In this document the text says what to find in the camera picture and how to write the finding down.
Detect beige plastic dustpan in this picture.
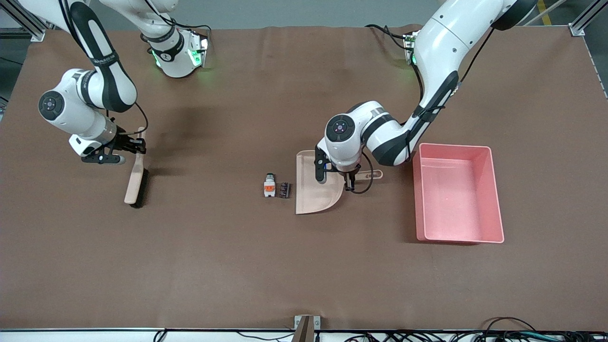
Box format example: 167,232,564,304
295,150,383,215

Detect beige brush with black bristles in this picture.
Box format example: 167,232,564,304
124,131,149,209

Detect pink plastic bin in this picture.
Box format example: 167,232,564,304
412,143,505,244

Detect metal base connector box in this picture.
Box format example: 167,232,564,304
404,31,419,65
189,31,209,68

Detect brown table mat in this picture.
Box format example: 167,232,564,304
0,25,608,331

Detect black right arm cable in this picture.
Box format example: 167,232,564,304
107,102,149,136

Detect aluminium frame profile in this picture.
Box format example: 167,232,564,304
569,0,608,37
0,0,47,42

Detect black base cable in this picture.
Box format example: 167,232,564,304
142,0,215,36
365,24,414,50

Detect metal mounting bracket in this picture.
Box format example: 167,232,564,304
294,315,322,330

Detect brown camera mount post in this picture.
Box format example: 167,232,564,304
291,316,315,342

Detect black floor cable bundle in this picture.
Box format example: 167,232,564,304
342,317,608,342

